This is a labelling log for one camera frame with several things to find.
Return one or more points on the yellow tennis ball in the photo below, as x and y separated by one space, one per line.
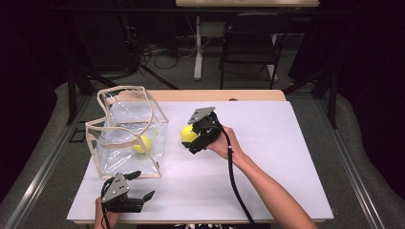
187 135
142 144

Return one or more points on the clear plastic bag beige trim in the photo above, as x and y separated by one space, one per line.
127 114

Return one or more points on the white desk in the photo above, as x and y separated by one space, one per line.
198 63

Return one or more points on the small black frame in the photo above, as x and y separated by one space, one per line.
72 140

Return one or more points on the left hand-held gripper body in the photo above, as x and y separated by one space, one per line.
116 190

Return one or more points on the black metal stand post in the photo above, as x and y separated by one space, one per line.
71 95

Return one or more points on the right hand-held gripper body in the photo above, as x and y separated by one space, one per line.
208 127

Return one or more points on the person's left hand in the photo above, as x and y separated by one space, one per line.
111 219

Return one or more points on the aluminium rail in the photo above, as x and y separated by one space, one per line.
350 171
41 173

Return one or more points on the black chair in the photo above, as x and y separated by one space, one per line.
251 47

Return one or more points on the person's right hand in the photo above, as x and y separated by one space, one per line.
226 144

